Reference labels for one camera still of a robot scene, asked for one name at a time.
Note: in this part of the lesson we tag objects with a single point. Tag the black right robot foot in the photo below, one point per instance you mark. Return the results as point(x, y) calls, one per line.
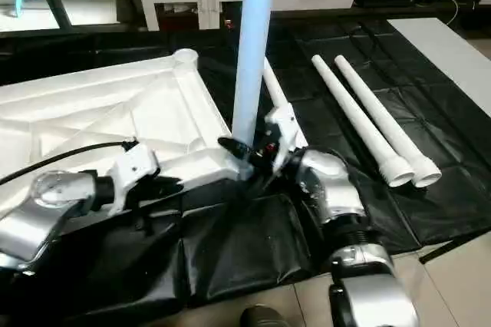
point(265, 316)

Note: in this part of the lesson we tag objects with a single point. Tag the black work mat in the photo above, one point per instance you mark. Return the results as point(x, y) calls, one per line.
point(230, 250)

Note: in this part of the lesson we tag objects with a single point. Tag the white plastic table top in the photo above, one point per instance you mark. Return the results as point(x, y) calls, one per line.
point(92, 112)

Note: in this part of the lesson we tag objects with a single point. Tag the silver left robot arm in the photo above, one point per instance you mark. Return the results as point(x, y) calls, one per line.
point(38, 212)

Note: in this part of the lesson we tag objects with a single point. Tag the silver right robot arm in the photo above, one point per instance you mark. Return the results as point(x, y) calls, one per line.
point(330, 189)

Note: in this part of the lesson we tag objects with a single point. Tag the white plastic table leg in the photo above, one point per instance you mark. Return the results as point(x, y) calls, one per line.
point(387, 116)
point(255, 43)
point(360, 120)
point(273, 81)

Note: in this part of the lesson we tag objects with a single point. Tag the white flat board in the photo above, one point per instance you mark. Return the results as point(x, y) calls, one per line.
point(453, 51)

